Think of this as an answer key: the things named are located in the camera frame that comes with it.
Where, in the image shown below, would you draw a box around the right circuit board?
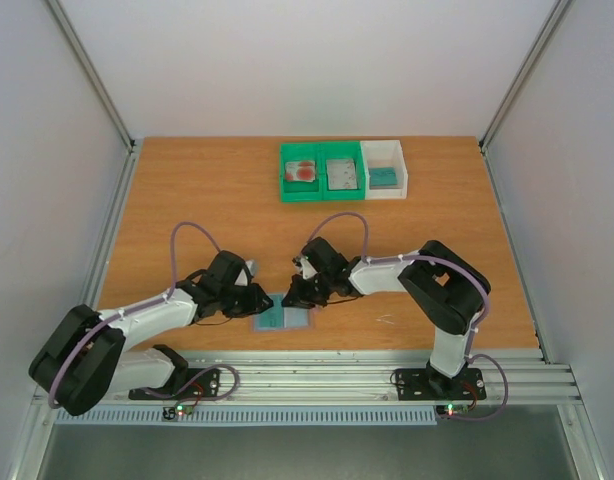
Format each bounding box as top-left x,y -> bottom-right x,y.
436,403 -> 475,418

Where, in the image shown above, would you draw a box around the middle green bin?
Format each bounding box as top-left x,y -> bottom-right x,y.
318,141 -> 366,201

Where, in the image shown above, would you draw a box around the left circuit board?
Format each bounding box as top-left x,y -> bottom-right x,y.
162,405 -> 195,422

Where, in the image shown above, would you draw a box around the circuit board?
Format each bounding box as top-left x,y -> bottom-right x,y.
436,403 -> 475,418
162,405 -> 195,422

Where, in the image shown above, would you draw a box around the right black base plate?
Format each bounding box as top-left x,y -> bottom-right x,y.
390,366 -> 487,401

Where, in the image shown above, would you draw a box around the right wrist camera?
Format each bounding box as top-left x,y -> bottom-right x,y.
295,256 -> 317,280

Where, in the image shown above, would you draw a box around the left green bin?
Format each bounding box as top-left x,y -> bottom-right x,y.
279,142 -> 323,203

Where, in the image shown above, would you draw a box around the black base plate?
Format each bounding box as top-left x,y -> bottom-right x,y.
128,368 -> 220,401
390,366 -> 487,401

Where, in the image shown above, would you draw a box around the white bin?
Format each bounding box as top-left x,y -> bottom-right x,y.
360,140 -> 408,200

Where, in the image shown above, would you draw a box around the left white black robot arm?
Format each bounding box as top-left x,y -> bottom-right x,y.
28,250 -> 273,416

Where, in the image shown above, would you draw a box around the aluminium corner post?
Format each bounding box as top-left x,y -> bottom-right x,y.
43,0 -> 136,152
479,0 -> 574,155

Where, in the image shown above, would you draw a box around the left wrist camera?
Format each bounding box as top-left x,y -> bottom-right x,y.
235,259 -> 258,286

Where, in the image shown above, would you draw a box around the teal card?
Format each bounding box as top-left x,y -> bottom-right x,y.
368,167 -> 398,189
253,294 -> 285,331

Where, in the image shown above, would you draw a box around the red patterned card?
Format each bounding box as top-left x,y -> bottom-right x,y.
283,160 -> 317,183

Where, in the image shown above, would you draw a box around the green bin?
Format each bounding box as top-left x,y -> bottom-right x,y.
318,141 -> 366,201
279,142 -> 323,203

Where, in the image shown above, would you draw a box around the grey slotted cable duct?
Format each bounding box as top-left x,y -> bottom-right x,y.
55,405 -> 437,427

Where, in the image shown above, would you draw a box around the right aluminium corner post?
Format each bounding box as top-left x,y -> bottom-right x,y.
479,0 -> 574,155

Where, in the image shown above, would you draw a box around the white floral VIP card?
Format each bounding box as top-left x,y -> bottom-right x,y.
326,158 -> 361,191

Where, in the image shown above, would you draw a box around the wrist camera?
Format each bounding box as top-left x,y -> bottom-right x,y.
295,256 -> 317,280
235,259 -> 258,286

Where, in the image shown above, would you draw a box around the teal card in bin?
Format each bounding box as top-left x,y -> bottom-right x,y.
368,167 -> 398,189

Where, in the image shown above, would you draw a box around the left aluminium corner post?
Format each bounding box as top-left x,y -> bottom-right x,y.
43,0 -> 136,152

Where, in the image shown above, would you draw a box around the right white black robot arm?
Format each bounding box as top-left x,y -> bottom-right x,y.
282,237 -> 491,397

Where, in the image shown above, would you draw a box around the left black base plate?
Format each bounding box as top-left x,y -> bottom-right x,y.
128,368 -> 220,401

